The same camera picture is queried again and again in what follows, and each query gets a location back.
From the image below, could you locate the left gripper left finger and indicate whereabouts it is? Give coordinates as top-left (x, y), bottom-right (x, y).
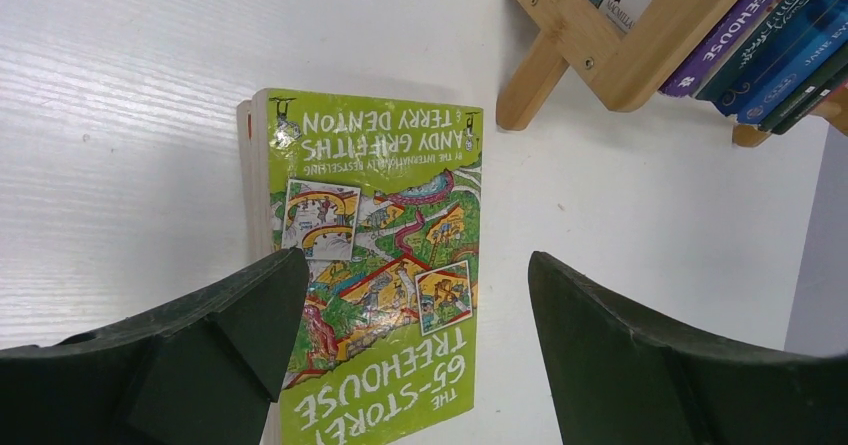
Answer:
top-left (1, 248), bottom-right (309, 444)

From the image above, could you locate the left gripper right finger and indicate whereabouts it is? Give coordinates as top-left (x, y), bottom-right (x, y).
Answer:
top-left (528, 251), bottom-right (847, 444)

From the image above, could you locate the lime green Treehouse book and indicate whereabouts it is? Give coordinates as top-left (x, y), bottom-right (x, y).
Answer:
top-left (236, 88), bottom-right (484, 444)

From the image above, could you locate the Jane Eyre book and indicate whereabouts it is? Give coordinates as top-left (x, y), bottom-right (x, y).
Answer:
top-left (714, 0), bottom-right (847, 125)

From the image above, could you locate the wooden book rack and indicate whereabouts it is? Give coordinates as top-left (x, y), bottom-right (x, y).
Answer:
top-left (495, 0), bottom-right (848, 149)

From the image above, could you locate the dark green book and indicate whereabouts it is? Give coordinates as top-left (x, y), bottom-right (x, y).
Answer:
top-left (758, 44), bottom-right (847, 132)

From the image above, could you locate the black Moon and Sixpence book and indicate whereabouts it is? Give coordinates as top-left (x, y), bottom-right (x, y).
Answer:
top-left (771, 70), bottom-right (848, 137)

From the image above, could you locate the purple comic book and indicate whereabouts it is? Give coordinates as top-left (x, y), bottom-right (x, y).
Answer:
top-left (589, 0), bottom-right (774, 98)

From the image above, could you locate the Little Women book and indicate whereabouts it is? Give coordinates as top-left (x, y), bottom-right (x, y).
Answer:
top-left (693, 0), bottom-right (810, 101)

